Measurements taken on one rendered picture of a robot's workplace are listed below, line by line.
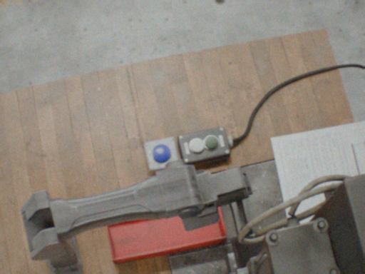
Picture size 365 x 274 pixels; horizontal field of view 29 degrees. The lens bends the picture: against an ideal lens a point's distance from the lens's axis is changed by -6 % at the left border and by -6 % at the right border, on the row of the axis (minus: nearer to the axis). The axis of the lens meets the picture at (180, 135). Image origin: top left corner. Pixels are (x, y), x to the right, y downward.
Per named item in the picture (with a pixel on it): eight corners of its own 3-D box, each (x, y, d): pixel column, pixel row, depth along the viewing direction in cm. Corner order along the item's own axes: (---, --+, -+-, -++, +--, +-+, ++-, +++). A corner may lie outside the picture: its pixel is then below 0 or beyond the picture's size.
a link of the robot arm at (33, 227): (78, 239, 150) (52, 205, 119) (85, 269, 148) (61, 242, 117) (50, 245, 150) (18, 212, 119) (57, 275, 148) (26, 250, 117)
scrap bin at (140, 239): (103, 213, 161) (100, 207, 155) (214, 190, 163) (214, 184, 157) (114, 265, 157) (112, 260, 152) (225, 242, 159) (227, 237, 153)
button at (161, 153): (150, 148, 164) (150, 145, 162) (168, 145, 164) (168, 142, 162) (155, 165, 163) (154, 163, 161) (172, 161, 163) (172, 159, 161)
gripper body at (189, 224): (204, 169, 136) (200, 165, 128) (220, 222, 134) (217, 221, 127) (170, 180, 136) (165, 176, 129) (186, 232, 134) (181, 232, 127)
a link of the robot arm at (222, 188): (239, 160, 128) (232, 142, 117) (252, 205, 126) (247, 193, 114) (175, 179, 129) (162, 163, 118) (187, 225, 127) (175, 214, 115)
